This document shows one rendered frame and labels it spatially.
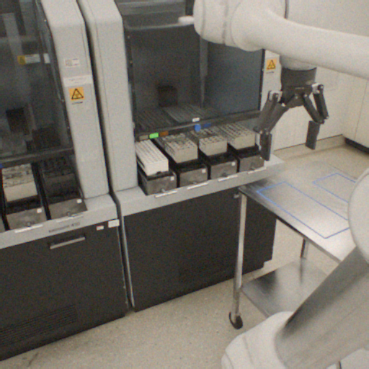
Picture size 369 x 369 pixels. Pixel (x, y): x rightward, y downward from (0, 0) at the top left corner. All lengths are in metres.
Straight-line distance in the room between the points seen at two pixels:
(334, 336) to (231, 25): 0.53
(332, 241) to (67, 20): 1.14
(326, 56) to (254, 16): 0.15
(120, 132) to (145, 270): 0.69
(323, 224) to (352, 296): 0.89
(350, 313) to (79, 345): 1.68
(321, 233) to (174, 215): 0.70
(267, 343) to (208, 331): 1.28
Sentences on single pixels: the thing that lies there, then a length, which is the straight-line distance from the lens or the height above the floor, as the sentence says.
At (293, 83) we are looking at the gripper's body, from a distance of 0.91.
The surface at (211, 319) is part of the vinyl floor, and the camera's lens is 2.12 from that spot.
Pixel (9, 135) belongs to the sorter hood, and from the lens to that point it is 1.53.
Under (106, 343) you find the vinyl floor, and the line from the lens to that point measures 2.08.
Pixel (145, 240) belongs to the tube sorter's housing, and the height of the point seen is 0.50.
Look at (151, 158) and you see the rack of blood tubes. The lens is 1.70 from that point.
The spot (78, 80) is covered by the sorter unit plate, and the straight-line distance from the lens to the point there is 1.51.
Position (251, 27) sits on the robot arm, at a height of 1.51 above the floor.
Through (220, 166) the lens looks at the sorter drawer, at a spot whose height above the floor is 0.80.
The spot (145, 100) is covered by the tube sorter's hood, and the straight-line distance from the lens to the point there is 1.58.
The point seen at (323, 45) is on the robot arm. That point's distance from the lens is 0.67.
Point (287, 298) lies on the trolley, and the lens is 1.88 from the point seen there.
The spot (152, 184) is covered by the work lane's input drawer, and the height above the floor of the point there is 0.79.
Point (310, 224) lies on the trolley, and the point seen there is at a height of 0.82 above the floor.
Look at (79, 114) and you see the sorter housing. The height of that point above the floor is 1.11.
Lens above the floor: 1.62
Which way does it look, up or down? 30 degrees down
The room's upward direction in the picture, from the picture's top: 2 degrees counter-clockwise
